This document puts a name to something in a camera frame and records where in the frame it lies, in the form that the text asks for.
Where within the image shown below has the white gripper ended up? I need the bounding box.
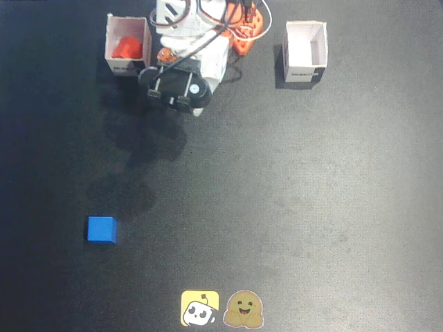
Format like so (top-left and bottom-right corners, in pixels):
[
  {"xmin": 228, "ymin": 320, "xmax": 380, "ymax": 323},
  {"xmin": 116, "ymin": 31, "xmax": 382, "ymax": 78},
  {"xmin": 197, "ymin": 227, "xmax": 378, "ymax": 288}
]
[{"xmin": 156, "ymin": 34, "xmax": 231, "ymax": 118}]

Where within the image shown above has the red cube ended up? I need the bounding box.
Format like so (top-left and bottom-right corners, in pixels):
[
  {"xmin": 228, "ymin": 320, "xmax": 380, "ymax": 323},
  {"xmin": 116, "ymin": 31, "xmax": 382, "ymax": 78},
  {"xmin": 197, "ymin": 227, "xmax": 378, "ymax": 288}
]
[{"xmin": 112, "ymin": 36, "xmax": 143, "ymax": 59}]

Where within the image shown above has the blue cube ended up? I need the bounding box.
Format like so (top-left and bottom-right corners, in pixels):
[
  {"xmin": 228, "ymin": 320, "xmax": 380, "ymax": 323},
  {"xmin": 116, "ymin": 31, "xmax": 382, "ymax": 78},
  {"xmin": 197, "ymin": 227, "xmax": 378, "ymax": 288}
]
[{"xmin": 86, "ymin": 216, "xmax": 118, "ymax": 245}]

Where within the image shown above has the orange robot base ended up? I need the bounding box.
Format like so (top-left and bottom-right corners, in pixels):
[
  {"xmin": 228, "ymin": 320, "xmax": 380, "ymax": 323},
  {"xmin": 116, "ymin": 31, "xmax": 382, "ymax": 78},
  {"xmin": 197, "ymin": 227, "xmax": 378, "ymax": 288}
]
[{"xmin": 221, "ymin": 0, "xmax": 264, "ymax": 56}]

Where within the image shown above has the white cardboard box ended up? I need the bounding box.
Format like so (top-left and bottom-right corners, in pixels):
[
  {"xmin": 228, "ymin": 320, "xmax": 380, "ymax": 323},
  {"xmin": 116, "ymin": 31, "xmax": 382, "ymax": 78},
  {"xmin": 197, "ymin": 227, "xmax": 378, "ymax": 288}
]
[
  {"xmin": 282, "ymin": 19, "xmax": 329, "ymax": 84},
  {"xmin": 105, "ymin": 13, "xmax": 153, "ymax": 77}
]

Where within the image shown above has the black felt mat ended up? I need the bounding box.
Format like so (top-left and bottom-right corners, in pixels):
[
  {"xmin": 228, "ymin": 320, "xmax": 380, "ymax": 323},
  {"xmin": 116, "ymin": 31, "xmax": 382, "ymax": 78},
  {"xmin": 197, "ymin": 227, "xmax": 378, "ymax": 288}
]
[{"xmin": 0, "ymin": 0, "xmax": 443, "ymax": 332}]

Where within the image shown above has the yellow robot face sticker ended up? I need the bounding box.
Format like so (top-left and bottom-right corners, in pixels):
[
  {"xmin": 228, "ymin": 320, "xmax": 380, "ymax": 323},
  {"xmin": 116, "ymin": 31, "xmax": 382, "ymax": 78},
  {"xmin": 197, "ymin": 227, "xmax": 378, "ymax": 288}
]
[{"xmin": 180, "ymin": 290, "xmax": 220, "ymax": 326}]

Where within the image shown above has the hugging face emoji sticker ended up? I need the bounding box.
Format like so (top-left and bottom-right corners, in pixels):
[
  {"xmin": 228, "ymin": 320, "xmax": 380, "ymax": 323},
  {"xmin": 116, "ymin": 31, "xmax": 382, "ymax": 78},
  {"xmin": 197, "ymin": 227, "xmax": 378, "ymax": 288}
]
[{"xmin": 223, "ymin": 289, "xmax": 266, "ymax": 328}]

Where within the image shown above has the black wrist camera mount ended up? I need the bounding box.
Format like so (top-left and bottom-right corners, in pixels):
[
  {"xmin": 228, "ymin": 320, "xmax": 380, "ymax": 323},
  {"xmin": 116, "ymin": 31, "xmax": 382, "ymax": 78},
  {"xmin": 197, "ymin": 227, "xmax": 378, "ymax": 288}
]
[{"xmin": 137, "ymin": 58, "xmax": 213, "ymax": 115}]

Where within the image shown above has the black camera cable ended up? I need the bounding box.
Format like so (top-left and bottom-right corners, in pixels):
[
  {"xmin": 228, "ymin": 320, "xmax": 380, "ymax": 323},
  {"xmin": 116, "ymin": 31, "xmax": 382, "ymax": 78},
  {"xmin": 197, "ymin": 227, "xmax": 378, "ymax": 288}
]
[{"xmin": 157, "ymin": 0, "xmax": 255, "ymax": 84}]

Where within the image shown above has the grey servo cable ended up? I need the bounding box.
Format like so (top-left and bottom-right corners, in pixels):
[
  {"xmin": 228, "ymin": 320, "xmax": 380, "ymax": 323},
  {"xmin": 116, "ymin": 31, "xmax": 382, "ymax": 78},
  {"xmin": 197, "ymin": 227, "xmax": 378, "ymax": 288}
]
[{"xmin": 149, "ymin": 0, "xmax": 222, "ymax": 30}]

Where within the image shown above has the white cable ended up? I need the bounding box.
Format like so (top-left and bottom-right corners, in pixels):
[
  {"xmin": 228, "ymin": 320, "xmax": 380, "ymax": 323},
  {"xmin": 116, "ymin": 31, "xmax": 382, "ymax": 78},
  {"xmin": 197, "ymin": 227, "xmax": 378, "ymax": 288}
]
[{"xmin": 231, "ymin": 0, "xmax": 273, "ymax": 41}]

